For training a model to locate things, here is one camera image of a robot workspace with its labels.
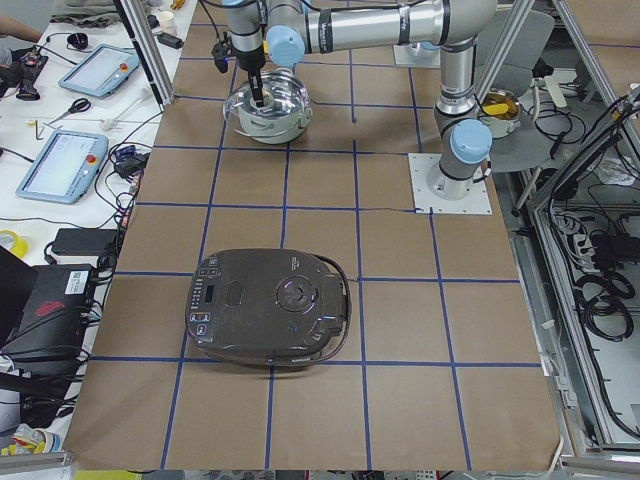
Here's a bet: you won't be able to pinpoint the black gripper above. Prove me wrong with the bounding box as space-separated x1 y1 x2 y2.
247 67 264 108

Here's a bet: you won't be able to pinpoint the glass pot lid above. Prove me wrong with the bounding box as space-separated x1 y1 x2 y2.
223 68 309 129

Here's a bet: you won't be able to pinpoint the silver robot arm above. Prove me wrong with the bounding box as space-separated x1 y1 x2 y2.
212 1 497 200

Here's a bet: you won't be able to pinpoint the pale green electric pot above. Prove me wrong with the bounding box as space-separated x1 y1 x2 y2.
234 69 314 146

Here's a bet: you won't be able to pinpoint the black power adapter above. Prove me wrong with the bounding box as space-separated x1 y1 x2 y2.
156 32 184 49

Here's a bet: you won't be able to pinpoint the white paper cup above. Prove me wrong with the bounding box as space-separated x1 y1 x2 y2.
156 10 177 36

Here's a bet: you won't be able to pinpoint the far blue teach pendant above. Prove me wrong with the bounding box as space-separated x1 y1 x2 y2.
58 44 140 98

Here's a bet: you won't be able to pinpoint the blue teach pendant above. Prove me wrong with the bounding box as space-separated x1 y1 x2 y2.
58 44 140 98
15 129 109 204

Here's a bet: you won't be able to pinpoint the black scissors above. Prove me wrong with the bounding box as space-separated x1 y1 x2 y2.
51 97 92 123

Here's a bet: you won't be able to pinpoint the near blue teach pendant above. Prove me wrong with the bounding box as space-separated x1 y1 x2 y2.
15 129 109 204

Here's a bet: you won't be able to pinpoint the black rice cooker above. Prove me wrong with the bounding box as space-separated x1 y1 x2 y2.
185 248 351 367

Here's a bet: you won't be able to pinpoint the black laptop power brick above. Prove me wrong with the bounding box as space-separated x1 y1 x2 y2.
50 228 116 256

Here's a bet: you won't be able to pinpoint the metal bowl on chair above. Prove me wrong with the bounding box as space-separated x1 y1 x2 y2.
478 89 522 139

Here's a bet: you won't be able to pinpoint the yellow tape roll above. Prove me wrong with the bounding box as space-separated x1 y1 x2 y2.
0 230 29 259

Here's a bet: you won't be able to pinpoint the black computer box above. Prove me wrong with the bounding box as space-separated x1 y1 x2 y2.
1 264 97 362

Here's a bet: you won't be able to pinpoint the aluminium frame post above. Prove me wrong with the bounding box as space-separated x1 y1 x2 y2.
114 0 174 107

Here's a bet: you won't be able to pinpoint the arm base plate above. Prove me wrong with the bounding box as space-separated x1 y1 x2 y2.
408 153 492 215
393 42 440 69

